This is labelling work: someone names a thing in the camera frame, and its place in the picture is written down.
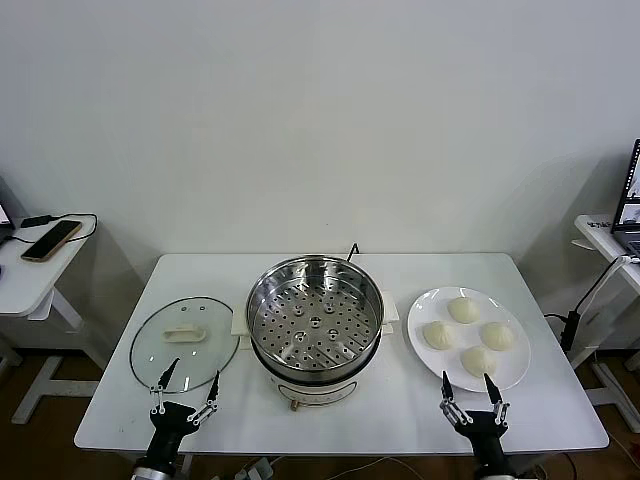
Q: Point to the white steamed baozi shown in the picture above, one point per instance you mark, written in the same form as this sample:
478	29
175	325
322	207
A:
477	360
463	310
440	334
495	335

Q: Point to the perforated steel steamer basket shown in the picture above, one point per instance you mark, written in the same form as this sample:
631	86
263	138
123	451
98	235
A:
280	345

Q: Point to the steel steamer pot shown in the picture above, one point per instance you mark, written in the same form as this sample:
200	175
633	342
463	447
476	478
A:
320	392

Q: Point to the white floor power strip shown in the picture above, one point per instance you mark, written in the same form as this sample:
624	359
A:
257	470

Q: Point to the black open laptop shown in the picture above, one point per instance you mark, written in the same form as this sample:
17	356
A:
631	200

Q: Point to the round glass pot lid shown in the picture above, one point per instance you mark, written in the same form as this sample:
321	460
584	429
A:
150	350

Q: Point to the white side table with laptop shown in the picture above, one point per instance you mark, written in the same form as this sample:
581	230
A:
595	232

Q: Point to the gold edged smartphone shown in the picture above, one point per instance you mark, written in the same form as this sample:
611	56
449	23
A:
50	241

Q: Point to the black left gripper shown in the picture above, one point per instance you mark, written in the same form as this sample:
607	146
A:
170	425

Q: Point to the round white plate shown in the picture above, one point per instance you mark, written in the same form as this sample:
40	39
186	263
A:
430	360

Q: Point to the white side table with phone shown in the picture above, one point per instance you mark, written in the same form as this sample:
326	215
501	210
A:
20	290

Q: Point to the grey open laptop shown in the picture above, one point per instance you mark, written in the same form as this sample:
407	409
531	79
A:
4	215

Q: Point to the black charger adapter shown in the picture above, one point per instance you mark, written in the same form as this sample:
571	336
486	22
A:
36	220

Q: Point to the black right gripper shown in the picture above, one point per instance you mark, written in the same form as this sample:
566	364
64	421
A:
487	445

